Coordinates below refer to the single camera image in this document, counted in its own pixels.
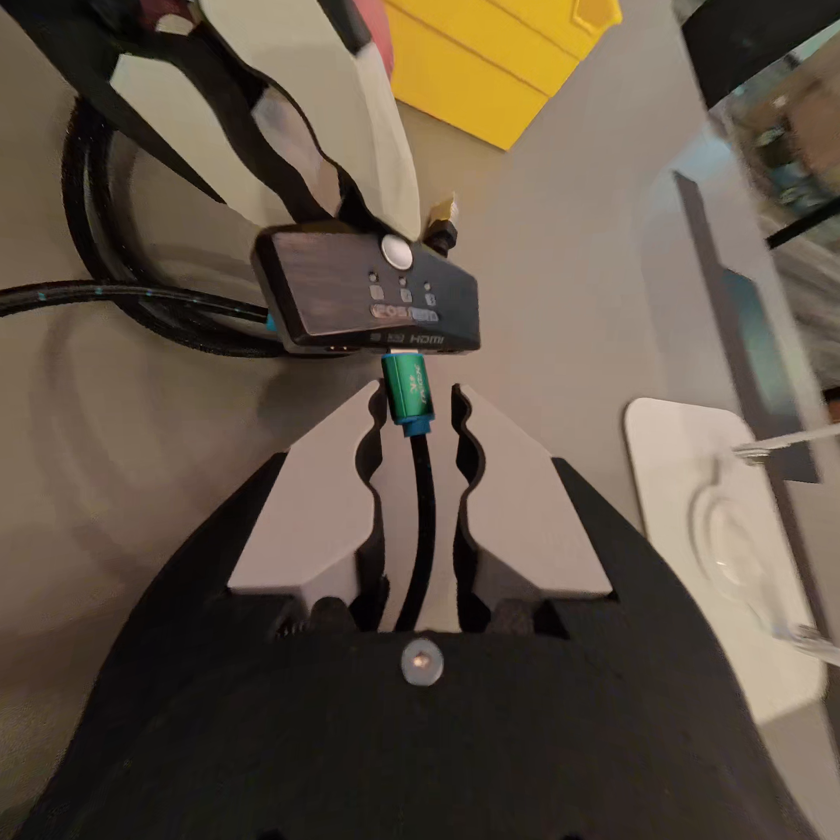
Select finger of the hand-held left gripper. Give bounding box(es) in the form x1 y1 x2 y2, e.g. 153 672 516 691
196 0 422 242
107 52 316 228

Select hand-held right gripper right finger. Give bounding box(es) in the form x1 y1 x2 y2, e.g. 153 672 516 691
451 384 618 632

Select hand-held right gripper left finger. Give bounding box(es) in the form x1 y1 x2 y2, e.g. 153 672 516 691
226 379 389 632

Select black switch cable with plug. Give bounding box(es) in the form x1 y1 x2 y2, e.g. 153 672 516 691
61 98 462 360

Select braided hdmi cable teal plugs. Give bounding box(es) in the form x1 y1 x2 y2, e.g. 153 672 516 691
0 279 438 632

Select yellow plastic bin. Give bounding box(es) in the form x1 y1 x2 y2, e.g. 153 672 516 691
384 0 623 152

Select dark grey hdmi switch box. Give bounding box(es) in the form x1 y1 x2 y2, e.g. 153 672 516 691
251 223 482 357

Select person's left hand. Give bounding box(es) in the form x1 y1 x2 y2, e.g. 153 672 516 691
353 0 397 76

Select black high-back office chair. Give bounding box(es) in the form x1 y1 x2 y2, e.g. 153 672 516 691
682 0 840 110

